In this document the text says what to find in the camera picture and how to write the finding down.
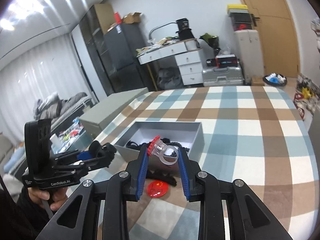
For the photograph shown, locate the black claw hair clip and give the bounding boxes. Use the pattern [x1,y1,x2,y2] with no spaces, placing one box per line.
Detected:
[125,140,149,151]

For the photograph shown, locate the clear plastic toy ring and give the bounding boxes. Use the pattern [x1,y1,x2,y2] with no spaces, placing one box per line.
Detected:
[146,135,180,166]

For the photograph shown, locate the red China flag badge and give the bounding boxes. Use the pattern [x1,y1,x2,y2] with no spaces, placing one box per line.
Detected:
[147,180,169,198]

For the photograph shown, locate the person's left hand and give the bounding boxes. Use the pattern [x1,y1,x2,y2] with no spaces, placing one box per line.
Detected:
[28,187,68,211]

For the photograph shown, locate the grey box lid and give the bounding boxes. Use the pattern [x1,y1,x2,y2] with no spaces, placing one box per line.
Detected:
[79,88,149,139]

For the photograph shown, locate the bed with grey bedding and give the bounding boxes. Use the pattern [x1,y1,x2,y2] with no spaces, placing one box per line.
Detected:
[33,92,94,135]

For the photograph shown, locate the checkered blue brown tablecloth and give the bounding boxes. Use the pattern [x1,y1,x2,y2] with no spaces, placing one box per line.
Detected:
[95,86,319,239]

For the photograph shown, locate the silver grey open box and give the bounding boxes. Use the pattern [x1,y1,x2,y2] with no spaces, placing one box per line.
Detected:
[113,121,204,176]

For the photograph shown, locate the white curtain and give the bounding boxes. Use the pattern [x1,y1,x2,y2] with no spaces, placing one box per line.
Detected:
[1,34,92,145]

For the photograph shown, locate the grey bag under desk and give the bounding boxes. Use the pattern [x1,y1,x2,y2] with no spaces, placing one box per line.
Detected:
[157,67,184,90]

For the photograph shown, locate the black refrigerator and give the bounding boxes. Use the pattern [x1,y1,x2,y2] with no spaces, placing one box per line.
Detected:
[104,23,155,93]

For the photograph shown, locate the white desk with drawers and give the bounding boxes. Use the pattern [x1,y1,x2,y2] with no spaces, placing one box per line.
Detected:
[137,38,206,90]

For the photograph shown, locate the silver aluminium suitcase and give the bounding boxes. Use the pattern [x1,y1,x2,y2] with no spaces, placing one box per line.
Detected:
[202,67,244,87]

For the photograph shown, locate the shoe rack with shoes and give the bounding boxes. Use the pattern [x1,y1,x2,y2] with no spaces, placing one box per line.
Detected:
[293,17,320,120]

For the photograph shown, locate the black red box on suitcase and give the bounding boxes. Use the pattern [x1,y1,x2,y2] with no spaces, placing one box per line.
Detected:
[215,54,238,68]

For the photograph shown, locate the white storage cabinet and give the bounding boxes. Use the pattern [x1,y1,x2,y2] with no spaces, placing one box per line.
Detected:
[234,30,264,83]

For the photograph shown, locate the wooden door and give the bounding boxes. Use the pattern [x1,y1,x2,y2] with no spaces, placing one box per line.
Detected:
[241,0,299,77]

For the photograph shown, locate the stacked shoe boxes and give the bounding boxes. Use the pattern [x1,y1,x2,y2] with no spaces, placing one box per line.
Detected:
[227,4,253,31]

